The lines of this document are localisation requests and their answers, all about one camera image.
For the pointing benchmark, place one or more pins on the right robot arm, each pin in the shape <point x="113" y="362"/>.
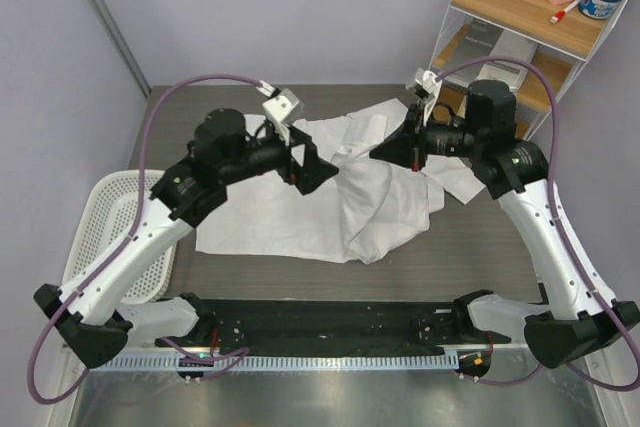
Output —
<point x="581" y="313"/>

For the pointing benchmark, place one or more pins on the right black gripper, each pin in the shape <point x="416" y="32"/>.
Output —
<point x="407" y="146"/>

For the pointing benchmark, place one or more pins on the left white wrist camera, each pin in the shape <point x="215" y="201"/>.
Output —
<point x="282" y="109"/>

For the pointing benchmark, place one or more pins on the red white marker pen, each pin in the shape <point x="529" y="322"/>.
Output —
<point x="557" y="17"/>

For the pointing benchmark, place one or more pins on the grey wall corner strip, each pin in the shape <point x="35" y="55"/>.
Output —
<point x="115" y="35"/>

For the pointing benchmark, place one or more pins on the white long sleeve shirt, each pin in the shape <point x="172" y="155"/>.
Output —
<point x="370" y="208"/>

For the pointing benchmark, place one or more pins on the white perforated plastic basket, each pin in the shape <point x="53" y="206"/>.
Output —
<point x="109" y="211"/>

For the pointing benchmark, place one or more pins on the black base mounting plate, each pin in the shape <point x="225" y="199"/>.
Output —
<point x="336" y="329"/>

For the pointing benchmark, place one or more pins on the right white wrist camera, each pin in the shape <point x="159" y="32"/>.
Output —
<point x="426" y="86"/>

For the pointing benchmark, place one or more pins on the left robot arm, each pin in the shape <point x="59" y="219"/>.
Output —
<point x="88" y="311"/>

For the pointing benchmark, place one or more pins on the slotted grey cable duct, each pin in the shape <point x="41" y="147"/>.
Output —
<point x="173" y="361"/>

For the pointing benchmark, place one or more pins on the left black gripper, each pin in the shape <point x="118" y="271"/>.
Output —
<point x="315" y="170"/>

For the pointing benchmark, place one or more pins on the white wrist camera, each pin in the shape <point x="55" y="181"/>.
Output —
<point x="282" y="109"/>
<point x="426" y="86"/>

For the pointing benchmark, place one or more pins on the white wire wooden shelf rack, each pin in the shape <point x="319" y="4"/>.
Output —
<point x="564" y="49"/>

